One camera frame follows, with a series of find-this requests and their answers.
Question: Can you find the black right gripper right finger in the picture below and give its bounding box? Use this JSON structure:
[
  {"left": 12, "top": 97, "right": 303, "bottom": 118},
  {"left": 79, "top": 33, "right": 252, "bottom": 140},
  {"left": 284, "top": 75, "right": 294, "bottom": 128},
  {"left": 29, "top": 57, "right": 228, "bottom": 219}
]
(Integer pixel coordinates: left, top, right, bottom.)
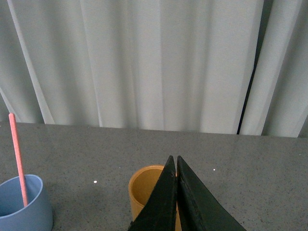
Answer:
[{"left": 177, "top": 156, "right": 245, "bottom": 231}]

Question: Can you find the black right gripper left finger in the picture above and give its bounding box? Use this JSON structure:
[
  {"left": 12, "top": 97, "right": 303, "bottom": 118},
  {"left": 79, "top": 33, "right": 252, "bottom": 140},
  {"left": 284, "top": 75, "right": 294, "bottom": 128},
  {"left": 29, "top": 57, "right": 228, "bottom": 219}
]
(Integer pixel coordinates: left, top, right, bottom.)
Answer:
[{"left": 128, "top": 156, "right": 177, "bottom": 231}]

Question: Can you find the pink chopstick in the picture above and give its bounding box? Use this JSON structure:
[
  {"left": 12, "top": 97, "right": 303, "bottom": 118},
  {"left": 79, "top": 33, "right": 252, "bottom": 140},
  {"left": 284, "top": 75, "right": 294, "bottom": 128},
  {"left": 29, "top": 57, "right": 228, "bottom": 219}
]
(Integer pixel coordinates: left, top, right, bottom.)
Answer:
[{"left": 9, "top": 113, "right": 28, "bottom": 207}]

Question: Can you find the bamboo chopstick holder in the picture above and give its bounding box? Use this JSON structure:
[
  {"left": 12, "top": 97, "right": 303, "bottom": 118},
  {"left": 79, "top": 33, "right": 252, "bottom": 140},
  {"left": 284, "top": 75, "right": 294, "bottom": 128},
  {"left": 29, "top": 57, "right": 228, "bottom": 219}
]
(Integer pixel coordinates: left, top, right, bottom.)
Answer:
[{"left": 128, "top": 165, "right": 181, "bottom": 231}]

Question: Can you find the blue cup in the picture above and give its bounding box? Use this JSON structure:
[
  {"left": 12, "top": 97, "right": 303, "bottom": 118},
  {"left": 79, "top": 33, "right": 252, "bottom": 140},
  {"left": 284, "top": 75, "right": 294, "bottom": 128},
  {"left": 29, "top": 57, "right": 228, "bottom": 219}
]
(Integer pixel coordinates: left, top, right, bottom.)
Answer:
[{"left": 0, "top": 174, "right": 53, "bottom": 231}]

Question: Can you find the white curtain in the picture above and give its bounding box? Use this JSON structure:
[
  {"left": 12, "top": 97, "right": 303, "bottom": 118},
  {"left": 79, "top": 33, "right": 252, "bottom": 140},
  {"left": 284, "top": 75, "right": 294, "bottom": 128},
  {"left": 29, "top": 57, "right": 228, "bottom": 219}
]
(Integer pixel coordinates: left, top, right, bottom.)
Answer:
[{"left": 0, "top": 0, "right": 308, "bottom": 137}]

